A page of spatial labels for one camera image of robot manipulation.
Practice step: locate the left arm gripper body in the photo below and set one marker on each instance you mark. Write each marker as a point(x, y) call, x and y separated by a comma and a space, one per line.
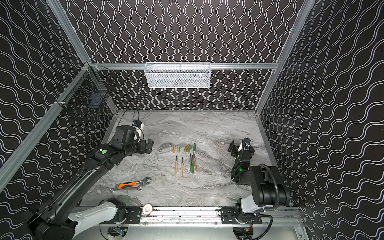
point(145, 145)

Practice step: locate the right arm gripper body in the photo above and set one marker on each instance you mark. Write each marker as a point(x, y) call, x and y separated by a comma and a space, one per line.
point(237, 150)

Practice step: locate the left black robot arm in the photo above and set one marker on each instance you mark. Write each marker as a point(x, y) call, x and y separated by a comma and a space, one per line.
point(55, 220)

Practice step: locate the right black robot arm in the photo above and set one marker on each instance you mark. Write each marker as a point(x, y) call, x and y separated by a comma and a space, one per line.
point(268, 190)

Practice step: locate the tan pen far left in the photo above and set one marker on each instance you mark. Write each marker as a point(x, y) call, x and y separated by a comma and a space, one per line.
point(176, 164)

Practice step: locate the tan pen cap right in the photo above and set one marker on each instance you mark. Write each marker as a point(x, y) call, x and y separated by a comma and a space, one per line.
point(186, 148)

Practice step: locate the orange adjustable wrench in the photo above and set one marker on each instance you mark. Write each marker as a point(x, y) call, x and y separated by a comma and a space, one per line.
point(132, 185)

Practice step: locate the white round knob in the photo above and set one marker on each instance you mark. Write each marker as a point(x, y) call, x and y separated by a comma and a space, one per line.
point(147, 210)

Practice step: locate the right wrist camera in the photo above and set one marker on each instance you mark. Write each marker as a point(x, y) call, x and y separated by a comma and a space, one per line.
point(246, 144)

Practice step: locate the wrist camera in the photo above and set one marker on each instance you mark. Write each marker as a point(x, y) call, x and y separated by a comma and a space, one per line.
point(246, 144)
point(138, 131)

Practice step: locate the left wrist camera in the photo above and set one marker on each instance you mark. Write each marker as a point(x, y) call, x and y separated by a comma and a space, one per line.
point(138, 131)

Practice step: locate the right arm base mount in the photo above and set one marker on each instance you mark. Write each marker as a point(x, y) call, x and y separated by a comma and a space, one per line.
point(235, 216)

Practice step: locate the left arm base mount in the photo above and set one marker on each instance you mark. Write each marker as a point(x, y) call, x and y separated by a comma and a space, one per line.
point(132, 215)

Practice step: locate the aluminium front rail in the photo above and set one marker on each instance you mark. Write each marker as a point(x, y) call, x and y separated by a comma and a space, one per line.
point(208, 217)

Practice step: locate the white wire mesh basket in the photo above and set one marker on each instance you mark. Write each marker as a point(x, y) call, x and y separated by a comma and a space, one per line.
point(176, 75)

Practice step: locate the black wire mesh basket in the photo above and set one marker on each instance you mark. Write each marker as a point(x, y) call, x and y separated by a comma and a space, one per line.
point(88, 100)

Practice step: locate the aluminium corner frame post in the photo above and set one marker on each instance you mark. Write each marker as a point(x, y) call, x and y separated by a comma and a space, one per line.
point(288, 46)

